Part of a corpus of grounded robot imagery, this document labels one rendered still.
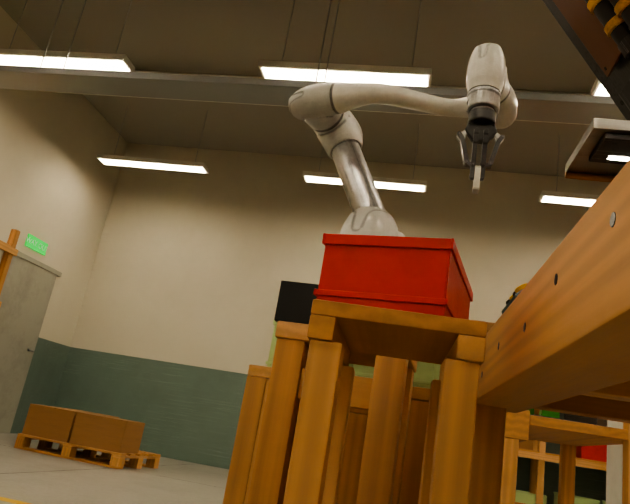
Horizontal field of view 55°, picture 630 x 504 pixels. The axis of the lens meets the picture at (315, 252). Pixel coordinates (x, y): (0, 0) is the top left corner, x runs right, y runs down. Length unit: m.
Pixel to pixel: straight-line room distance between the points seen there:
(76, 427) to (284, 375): 5.27
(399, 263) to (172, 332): 8.09
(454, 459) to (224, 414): 7.70
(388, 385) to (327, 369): 0.50
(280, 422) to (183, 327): 7.52
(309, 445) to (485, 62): 1.22
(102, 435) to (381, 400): 5.22
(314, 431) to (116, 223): 9.05
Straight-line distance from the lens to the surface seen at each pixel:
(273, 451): 1.43
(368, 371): 1.95
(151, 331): 9.08
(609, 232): 0.67
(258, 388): 2.00
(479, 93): 1.75
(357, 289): 0.95
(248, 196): 9.23
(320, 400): 0.90
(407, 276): 0.94
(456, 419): 0.90
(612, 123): 1.04
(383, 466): 1.38
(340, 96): 1.95
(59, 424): 6.74
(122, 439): 6.34
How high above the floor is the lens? 0.60
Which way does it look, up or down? 17 degrees up
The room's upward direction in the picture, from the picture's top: 10 degrees clockwise
